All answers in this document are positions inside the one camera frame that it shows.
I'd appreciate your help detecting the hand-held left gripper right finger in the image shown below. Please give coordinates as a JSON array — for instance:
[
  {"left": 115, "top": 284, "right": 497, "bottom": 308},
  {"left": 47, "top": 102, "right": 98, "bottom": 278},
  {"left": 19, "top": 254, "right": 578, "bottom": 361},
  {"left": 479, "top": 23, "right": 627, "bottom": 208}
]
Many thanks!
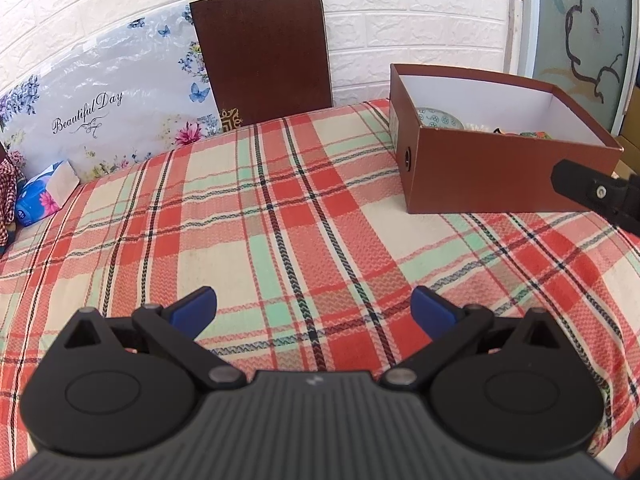
[{"left": 380, "top": 285, "right": 563, "bottom": 391}]

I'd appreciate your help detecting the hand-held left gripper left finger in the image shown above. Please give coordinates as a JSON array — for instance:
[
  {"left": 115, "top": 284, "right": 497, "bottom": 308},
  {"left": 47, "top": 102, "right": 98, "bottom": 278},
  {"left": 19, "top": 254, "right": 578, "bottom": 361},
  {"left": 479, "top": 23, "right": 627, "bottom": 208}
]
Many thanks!
[{"left": 64, "top": 286, "right": 247, "bottom": 392}]

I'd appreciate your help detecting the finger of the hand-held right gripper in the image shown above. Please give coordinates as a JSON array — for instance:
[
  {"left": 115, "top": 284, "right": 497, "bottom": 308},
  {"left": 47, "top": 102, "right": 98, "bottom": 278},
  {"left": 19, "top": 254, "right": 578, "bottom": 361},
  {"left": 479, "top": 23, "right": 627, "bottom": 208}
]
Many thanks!
[{"left": 551, "top": 159, "right": 640, "bottom": 236}]

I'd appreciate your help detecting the brown cardboard box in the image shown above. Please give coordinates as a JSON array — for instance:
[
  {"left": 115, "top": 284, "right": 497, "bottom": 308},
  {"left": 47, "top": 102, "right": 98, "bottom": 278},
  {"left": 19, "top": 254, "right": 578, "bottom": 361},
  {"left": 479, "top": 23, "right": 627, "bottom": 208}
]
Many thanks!
[{"left": 389, "top": 63, "right": 625, "bottom": 215}]

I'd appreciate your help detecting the clear tape roll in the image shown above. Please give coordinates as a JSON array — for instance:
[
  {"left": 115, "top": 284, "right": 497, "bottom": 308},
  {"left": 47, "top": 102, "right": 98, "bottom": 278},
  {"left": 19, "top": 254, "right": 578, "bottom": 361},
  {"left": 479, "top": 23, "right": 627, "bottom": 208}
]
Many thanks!
[{"left": 417, "top": 106, "right": 466, "bottom": 131}]

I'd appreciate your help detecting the tan cardboard box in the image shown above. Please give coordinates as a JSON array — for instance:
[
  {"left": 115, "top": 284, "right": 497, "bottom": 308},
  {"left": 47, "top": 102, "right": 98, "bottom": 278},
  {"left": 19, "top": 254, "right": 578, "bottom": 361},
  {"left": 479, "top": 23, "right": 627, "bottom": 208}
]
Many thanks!
[{"left": 615, "top": 135, "right": 640, "bottom": 177}]

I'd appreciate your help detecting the red plaid blanket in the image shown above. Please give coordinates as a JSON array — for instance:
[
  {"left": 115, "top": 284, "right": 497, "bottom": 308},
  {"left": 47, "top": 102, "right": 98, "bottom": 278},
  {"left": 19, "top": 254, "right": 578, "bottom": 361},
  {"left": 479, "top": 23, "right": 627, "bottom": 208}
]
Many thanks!
[{"left": 0, "top": 99, "right": 640, "bottom": 480}]

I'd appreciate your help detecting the cartoon print door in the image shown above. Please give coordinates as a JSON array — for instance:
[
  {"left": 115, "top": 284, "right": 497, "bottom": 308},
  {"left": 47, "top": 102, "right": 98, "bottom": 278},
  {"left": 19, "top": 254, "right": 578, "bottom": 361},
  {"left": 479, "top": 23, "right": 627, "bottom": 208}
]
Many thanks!
[{"left": 520, "top": 0, "right": 640, "bottom": 136}]

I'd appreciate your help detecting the blue tissue pack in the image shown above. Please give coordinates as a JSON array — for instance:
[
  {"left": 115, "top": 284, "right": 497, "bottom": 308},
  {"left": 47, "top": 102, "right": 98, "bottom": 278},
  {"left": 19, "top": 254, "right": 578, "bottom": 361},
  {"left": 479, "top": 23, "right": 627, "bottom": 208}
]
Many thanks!
[{"left": 15, "top": 160, "right": 81, "bottom": 227}]

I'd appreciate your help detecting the red checkered cloth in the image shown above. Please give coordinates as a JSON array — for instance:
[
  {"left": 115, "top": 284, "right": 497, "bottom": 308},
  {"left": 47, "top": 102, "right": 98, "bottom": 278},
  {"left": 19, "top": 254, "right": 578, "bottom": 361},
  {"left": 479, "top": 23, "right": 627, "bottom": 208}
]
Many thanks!
[{"left": 0, "top": 142, "right": 21, "bottom": 256}]

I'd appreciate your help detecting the floral print mattress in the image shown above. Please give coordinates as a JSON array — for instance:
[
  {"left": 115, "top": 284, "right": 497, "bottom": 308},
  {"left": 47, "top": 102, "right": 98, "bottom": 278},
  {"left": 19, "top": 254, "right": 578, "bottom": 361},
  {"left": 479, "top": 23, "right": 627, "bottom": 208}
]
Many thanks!
[{"left": 0, "top": 0, "right": 223, "bottom": 183}]

